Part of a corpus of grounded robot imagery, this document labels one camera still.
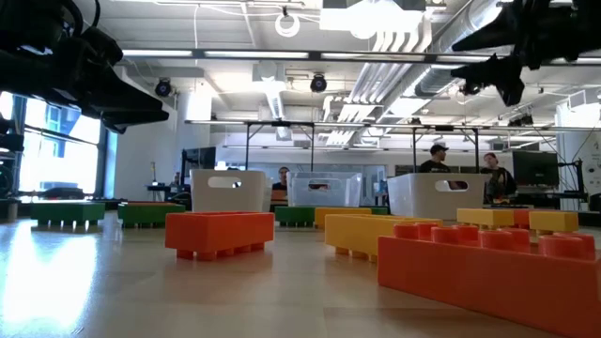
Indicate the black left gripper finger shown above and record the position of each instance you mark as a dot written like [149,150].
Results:
[141,115]
[131,91]

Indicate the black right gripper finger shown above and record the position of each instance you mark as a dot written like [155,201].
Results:
[497,33]
[502,75]

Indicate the green toy brick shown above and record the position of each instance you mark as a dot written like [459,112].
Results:
[68,213]
[378,210]
[294,215]
[150,215]

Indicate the yellow toy brick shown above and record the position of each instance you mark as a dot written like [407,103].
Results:
[483,217]
[554,220]
[338,211]
[357,235]

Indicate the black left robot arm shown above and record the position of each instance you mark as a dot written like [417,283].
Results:
[11,70]

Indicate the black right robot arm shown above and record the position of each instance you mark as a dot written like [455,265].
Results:
[591,23]

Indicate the black ceiling spotlight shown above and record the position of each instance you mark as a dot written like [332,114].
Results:
[163,87]
[318,83]

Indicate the black ceiling track lights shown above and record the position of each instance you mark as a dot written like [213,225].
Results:
[521,120]

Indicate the black computer monitor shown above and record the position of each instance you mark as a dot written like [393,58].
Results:
[199,158]
[535,168]

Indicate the black background desk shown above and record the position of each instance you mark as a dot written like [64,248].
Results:
[164,192]
[540,199]

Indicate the large window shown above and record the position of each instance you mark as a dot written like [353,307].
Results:
[61,159]

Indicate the black stand equipment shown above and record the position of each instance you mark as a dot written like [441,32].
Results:
[9,141]

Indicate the person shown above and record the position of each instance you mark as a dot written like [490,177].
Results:
[436,164]
[283,176]
[497,180]

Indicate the white ceiling conduit bundle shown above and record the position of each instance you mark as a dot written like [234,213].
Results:
[375,80]

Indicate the black overhead light bar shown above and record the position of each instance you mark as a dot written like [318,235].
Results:
[253,55]

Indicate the white plastic bin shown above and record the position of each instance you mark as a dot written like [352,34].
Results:
[413,202]
[244,197]

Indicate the clear plastic bin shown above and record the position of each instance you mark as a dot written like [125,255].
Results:
[300,197]

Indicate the silver ventilation duct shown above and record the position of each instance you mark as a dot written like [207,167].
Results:
[434,82]

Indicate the black metal station frame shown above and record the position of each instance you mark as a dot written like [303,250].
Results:
[414,150]
[247,145]

